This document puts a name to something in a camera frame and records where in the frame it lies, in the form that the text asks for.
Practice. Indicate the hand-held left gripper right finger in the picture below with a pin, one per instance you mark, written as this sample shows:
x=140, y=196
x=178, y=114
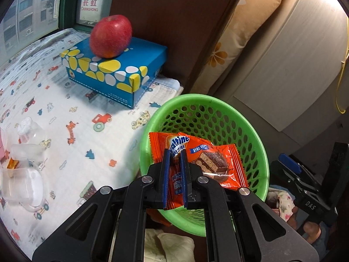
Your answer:
x=184, y=180

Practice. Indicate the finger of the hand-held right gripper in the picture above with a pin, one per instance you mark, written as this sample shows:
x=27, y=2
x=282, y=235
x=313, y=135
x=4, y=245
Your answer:
x=289, y=163

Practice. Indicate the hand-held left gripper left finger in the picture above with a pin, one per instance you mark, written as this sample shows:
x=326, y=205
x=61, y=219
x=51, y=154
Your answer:
x=164, y=180

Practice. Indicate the orange chocolate cake snack packet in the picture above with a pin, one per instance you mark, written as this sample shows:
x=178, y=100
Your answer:
x=207, y=158

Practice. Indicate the green plastic perforated basket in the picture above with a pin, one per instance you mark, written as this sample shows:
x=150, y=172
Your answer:
x=218, y=117

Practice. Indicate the person's right hand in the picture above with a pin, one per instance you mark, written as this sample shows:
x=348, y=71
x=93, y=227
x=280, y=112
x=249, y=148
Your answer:
x=313, y=232

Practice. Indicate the floral cloth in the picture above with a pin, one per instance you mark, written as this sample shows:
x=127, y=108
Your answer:
x=280, y=204

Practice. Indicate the white crumpled cloth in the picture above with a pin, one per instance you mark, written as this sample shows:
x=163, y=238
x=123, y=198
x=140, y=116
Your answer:
x=166, y=247

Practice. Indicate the white cartoon printed blanket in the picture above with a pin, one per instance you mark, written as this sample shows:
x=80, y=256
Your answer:
x=81, y=131

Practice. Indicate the white wardrobe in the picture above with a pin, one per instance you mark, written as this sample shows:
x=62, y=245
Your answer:
x=294, y=54

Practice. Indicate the blue spotted cardboard box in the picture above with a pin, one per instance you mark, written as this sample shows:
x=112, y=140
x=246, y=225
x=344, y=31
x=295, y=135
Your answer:
x=120, y=71

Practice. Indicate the clear plastic dome container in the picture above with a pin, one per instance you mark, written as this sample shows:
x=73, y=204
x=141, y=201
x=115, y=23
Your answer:
x=26, y=187

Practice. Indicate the clear plastic cup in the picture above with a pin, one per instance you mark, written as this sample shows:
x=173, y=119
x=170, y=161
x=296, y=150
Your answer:
x=28, y=131
x=27, y=152

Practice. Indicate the beige flower print pillow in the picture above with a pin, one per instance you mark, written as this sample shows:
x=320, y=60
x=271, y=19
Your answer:
x=237, y=32

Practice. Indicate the small orange wrapper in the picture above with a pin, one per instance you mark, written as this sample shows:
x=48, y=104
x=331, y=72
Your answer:
x=12, y=164

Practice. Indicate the red apple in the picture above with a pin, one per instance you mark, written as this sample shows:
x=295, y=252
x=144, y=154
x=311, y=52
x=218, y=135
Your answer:
x=110, y=36

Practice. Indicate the brown wooden headboard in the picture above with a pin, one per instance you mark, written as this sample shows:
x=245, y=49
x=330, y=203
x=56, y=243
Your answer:
x=174, y=19

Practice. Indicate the green window frame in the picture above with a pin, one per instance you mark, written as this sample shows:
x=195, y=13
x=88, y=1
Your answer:
x=68, y=2

